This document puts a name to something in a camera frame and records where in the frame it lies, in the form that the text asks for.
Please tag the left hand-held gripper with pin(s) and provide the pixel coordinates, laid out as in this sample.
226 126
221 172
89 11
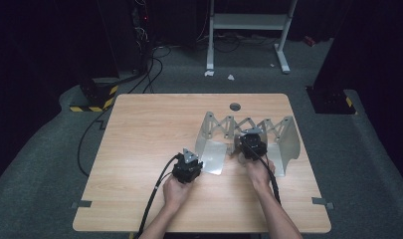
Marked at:
187 171

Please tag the person's right hand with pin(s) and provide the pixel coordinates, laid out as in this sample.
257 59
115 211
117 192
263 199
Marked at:
260 174

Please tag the black base with yellow stripes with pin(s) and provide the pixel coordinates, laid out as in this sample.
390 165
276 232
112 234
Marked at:
93 94
328 101

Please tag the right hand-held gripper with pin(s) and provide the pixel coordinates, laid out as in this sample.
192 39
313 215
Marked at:
253 146

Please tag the small red object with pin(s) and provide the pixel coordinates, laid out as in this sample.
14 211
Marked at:
310 41

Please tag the expandable grey metal bookend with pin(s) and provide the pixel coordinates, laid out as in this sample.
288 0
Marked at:
212 156

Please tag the white metal stand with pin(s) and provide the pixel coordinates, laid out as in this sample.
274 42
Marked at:
248 21

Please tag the black equipment rack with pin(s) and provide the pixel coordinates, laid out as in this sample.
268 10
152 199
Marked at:
122 33

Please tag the person's left hand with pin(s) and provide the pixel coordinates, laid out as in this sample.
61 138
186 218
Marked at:
175 194

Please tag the grey tape piece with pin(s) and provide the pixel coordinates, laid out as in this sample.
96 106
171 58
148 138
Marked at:
320 201
83 204

